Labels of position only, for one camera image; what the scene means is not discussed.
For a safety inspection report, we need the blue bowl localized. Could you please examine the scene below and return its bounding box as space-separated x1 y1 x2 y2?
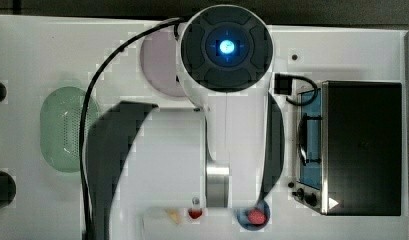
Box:
236 200 271 231

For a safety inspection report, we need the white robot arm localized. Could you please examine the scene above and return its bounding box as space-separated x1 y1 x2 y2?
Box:
176 5 275 208

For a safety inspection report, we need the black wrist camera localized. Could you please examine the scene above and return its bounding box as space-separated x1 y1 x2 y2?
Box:
274 73 293 95

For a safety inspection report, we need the lilac round plate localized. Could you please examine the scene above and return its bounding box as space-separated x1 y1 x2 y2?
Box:
140 29 185 98

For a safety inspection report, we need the black cylinder post lower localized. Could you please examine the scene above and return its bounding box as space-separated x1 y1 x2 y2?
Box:
0 171 16 209

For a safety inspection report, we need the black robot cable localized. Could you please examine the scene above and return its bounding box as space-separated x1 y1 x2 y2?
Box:
78 17 188 240

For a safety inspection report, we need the red plush ball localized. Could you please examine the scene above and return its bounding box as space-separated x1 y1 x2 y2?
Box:
248 209 267 225

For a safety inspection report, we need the red ketchup bottle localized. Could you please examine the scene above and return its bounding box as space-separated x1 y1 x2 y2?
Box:
188 197 203 220

